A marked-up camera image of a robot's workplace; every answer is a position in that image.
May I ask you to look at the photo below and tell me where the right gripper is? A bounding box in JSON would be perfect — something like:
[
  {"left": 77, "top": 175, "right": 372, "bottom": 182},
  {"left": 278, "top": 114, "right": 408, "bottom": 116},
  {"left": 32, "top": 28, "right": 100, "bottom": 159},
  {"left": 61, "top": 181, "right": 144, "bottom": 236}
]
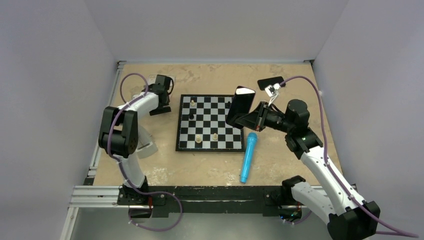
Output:
[{"left": 236, "top": 101, "right": 294, "bottom": 134}]

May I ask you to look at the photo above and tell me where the black phone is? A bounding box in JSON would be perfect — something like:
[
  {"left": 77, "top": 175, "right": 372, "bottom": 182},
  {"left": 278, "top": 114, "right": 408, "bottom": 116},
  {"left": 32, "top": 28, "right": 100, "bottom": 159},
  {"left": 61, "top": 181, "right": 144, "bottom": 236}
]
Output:
[{"left": 257, "top": 76, "right": 284, "bottom": 91}]

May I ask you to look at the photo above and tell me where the white phone case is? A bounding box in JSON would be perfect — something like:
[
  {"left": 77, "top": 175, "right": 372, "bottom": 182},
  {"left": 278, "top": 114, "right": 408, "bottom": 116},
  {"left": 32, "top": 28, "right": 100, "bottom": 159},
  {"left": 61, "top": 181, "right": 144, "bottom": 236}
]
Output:
[{"left": 147, "top": 74, "right": 176, "bottom": 88}]

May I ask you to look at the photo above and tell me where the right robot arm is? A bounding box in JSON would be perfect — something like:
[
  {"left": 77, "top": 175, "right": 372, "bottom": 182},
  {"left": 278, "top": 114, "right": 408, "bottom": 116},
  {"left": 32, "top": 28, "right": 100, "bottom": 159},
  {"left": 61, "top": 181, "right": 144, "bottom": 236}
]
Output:
[{"left": 226, "top": 96, "right": 381, "bottom": 240}]

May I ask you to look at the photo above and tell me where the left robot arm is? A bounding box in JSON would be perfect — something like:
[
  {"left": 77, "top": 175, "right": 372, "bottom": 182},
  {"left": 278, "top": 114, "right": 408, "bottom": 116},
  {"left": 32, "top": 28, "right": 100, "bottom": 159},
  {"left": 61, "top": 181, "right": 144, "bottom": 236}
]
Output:
[{"left": 98, "top": 74, "right": 175, "bottom": 207}]

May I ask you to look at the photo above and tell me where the blue toy microphone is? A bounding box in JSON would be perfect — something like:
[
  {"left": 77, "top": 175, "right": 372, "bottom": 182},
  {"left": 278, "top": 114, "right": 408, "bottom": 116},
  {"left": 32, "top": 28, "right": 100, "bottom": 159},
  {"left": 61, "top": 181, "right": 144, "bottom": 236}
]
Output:
[{"left": 240, "top": 132, "right": 258, "bottom": 184}]

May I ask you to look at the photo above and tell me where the black white chessboard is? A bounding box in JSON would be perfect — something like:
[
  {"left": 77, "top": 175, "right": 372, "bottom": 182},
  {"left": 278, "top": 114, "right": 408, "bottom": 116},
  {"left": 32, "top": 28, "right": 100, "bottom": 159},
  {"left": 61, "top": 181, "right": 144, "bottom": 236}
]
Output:
[{"left": 175, "top": 94, "right": 246, "bottom": 153}]

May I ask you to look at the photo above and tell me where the white chess piece bottom left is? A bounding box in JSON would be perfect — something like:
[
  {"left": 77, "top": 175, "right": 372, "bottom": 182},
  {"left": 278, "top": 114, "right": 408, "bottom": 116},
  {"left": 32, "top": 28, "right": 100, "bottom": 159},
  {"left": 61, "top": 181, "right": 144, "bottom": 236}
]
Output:
[{"left": 195, "top": 134, "right": 202, "bottom": 143}]

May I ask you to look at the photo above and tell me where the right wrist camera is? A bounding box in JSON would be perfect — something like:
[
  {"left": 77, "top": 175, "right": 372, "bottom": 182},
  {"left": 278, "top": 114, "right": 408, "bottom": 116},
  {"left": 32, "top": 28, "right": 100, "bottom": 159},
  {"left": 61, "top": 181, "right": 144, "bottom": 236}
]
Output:
[{"left": 264, "top": 83, "right": 281, "bottom": 106}]

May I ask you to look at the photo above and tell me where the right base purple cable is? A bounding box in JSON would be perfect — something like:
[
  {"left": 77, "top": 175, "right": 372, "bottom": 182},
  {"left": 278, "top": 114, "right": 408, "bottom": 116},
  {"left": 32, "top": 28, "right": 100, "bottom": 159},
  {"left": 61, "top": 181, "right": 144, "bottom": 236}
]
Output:
[{"left": 283, "top": 208, "right": 314, "bottom": 226}]

